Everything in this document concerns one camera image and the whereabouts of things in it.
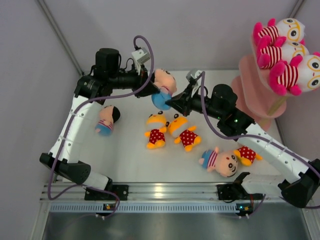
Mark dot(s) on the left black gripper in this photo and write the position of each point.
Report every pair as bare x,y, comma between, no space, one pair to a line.
141,79

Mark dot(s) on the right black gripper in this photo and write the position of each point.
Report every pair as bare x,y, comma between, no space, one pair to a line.
183,102

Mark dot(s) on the boy plush black hair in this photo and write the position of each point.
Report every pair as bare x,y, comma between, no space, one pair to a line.
108,116

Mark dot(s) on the pink panda plush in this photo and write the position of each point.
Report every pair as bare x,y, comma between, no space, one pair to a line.
300,75
286,30
267,55

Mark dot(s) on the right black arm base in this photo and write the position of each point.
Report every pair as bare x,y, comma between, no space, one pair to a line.
234,192

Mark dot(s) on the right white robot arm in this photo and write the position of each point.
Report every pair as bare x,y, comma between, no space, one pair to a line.
299,177

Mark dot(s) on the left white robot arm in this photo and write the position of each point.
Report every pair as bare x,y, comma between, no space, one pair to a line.
88,99

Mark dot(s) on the pink three-tier shelf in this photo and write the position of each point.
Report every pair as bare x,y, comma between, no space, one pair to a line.
254,95

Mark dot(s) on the yellow bear plush middle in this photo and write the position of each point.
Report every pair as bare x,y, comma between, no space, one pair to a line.
182,132

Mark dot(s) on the yellow bear plush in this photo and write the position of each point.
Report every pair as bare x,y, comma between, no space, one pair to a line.
156,127
246,155
182,132

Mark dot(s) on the yellow bear plush left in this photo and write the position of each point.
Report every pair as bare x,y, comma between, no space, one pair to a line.
156,127

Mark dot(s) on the yellow bear plush right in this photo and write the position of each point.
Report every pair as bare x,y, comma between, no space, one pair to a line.
246,155

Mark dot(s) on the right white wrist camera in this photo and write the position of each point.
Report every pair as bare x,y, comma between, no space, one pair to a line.
193,75

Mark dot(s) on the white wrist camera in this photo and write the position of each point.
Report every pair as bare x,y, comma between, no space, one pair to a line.
141,56
193,75

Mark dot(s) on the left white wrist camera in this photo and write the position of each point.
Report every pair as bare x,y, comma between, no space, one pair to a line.
141,56

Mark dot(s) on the aluminium front rail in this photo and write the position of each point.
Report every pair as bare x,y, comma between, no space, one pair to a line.
136,191

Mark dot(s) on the white slotted cable duct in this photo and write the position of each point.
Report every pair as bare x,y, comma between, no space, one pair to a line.
127,207

